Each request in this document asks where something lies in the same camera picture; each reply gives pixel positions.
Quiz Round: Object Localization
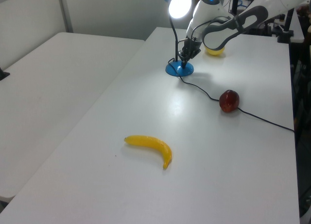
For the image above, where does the thin black lamp cable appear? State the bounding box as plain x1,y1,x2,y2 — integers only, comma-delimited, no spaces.
168,58,295,132

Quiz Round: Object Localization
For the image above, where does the yellow toy banana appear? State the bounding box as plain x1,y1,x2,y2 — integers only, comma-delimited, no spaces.
124,135,173,171

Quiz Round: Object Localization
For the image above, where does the black gripper cable on arm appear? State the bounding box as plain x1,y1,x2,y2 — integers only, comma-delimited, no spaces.
190,17,235,44

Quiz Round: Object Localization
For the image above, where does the black stand with clamp foot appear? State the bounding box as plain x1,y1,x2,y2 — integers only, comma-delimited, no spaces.
277,8,295,43

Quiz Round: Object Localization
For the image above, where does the dark red toy apple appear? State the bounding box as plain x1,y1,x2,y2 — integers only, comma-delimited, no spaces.
219,89,241,113

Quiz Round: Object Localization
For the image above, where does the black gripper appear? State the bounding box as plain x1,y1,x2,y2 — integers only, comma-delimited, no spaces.
178,37,202,69

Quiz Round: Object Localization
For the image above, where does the yellow toy melon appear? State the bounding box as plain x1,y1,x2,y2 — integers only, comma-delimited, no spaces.
204,46,225,57

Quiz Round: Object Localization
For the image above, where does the blue gooseneck desk lamp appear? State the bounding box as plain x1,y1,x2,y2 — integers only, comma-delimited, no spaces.
163,0,195,77

